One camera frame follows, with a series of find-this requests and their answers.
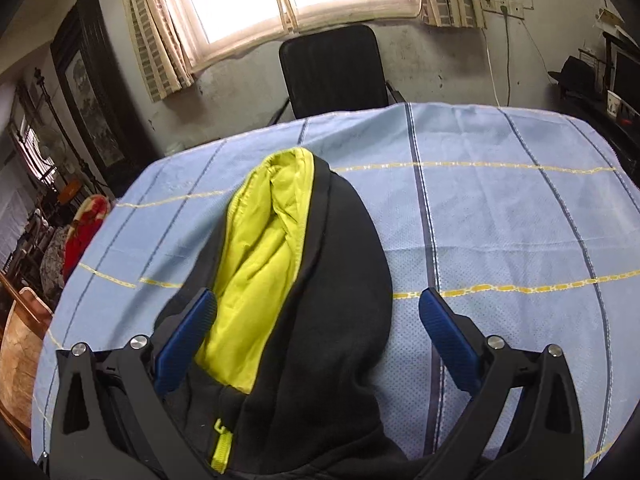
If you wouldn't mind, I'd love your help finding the black hoodie with yellow lining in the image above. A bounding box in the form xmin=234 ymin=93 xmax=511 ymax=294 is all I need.
xmin=155 ymin=148 xmax=418 ymax=479

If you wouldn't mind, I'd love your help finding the light blue plaid bed sheet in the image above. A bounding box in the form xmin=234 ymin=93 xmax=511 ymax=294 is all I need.
xmin=32 ymin=103 xmax=639 ymax=467

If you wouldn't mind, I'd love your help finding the wooden chair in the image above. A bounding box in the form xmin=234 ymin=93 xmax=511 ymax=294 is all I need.
xmin=1 ymin=273 xmax=53 ymax=456

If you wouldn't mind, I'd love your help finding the red floral blanket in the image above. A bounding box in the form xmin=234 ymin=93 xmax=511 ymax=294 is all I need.
xmin=62 ymin=194 xmax=111 ymax=282

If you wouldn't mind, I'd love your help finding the dark framed painting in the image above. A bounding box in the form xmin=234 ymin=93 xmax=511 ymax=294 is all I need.
xmin=50 ymin=0 xmax=160 ymax=197

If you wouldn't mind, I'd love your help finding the black desk with electronics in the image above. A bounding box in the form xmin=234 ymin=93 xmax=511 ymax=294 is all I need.
xmin=548 ymin=27 xmax=639 ymax=182

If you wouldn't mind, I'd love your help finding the black office chair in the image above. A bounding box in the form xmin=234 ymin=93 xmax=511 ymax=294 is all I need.
xmin=269 ymin=24 xmax=405 ymax=126

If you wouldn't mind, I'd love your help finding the left striped curtain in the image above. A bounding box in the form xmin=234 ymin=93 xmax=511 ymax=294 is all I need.
xmin=122 ymin=0 xmax=194 ymax=102

